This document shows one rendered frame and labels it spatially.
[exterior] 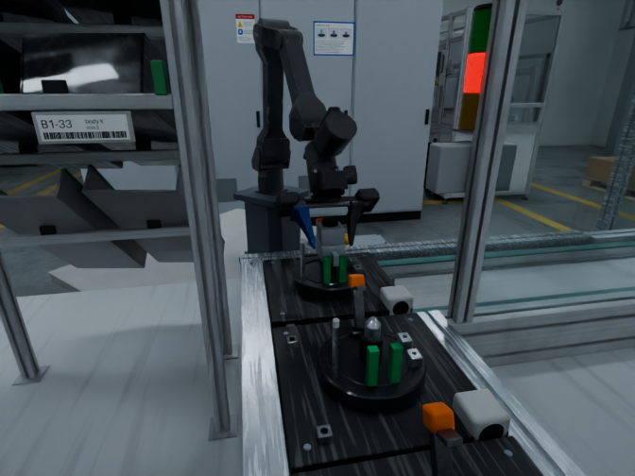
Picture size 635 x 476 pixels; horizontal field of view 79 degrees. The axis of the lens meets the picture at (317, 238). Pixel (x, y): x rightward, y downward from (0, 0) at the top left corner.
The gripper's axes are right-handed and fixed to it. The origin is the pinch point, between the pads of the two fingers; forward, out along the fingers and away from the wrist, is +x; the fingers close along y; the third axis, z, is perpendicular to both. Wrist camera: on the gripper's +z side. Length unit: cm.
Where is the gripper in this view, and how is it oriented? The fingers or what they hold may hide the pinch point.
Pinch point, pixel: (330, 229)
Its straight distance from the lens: 69.2
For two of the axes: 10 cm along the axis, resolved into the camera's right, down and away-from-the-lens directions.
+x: 1.2, 9.4, -3.2
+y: 9.8, -0.7, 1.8
